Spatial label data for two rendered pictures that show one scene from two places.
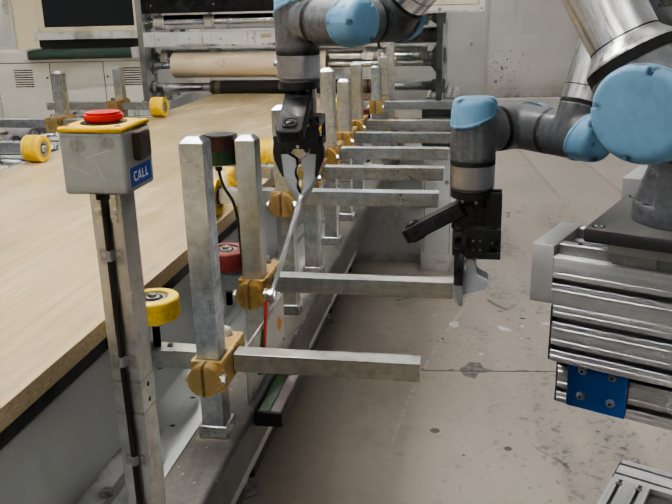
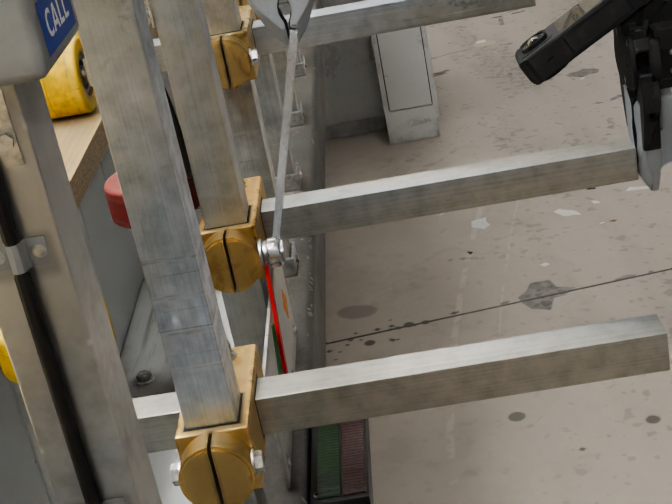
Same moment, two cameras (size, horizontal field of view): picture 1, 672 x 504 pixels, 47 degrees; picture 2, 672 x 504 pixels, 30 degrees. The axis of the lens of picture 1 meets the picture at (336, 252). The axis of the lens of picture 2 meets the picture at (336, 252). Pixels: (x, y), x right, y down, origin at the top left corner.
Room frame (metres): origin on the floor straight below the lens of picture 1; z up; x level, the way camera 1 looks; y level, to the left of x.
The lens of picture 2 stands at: (0.33, 0.17, 1.26)
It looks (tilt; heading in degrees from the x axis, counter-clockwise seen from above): 24 degrees down; 354
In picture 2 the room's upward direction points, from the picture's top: 11 degrees counter-clockwise
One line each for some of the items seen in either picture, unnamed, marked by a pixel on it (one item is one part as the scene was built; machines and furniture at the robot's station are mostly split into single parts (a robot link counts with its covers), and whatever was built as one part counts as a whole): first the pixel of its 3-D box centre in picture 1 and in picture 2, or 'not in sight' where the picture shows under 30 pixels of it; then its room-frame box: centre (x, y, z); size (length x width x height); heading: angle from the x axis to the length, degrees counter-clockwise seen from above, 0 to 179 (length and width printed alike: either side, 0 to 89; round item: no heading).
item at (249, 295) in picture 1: (257, 284); (232, 234); (1.34, 0.14, 0.85); 0.14 x 0.06 x 0.05; 170
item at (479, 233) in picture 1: (475, 223); (665, 14); (1.29, -0.24, 0.97); 0.09 x 0.08 x 0.12; 80
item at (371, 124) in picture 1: (398, 124); not in sight; (2.56, -0.21, 0.95); 0.37 x 0.03 x 0.03; 80
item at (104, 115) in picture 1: (103, 119); not in sight; (0.82, 0.24, 1.22); 0.04 x 0.04 x 0.02
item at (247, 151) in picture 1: (254, 268); (224, 202); (1.32, 0.15, 0.88); 0.04 x 0.04 x 0.48; 80
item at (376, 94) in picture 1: (376, 127); not in sight; (3.04, -0.17, 0.86); 0.04 x 0.04 x 0.48; 80
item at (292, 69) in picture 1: (296, 68); not in sight; (1.37, 0.06, 1.23); 0.08 x 0.08 x 0.05
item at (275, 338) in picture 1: (267, 344); (282, 352); (1.29, 0.13, 0.75); 0.26 x 0.01 x 0.10; 170
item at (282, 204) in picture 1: (288, 198); (230, 47); (1.59, 0.10, 0.95); 0.14 x 0.06 x 0.05; 170
